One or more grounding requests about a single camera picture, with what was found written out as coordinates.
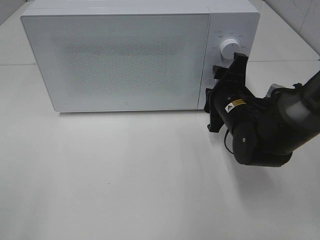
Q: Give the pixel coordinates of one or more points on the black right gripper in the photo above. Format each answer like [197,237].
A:
[230,103]

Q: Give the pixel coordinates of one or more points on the white upper microwave knob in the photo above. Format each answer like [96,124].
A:
[228,46]

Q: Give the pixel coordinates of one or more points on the white microwave door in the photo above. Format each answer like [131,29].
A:
[96,63]

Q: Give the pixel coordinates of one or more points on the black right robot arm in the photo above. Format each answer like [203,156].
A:
[265,131]

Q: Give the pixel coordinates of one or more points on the white microwave oven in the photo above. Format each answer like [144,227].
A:
[227,18]

